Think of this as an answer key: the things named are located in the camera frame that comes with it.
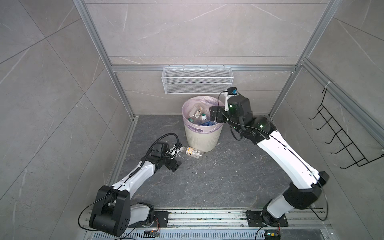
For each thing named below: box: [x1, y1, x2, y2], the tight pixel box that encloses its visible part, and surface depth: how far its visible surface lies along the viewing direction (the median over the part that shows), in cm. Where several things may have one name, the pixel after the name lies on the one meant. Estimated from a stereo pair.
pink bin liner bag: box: [182, 96, 225, 134], surface depth 86 cm
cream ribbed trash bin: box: [182, 107, 224, 153], surface depth 82 cm
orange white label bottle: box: [181, 146, 202, 159], surface depth 95 cm
